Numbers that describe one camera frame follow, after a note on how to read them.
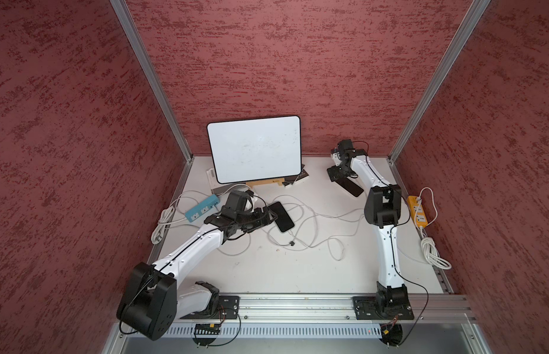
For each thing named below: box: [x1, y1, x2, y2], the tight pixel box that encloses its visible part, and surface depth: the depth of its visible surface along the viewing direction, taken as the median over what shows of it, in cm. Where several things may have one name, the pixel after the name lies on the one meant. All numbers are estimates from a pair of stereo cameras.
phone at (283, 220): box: [267, 201, 295, 233], surface depth 98 cm
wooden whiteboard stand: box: [244, 177, 286, 189], surface depth 105 cm
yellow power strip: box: [407, 195, 429, 228], surface depth 97 cm
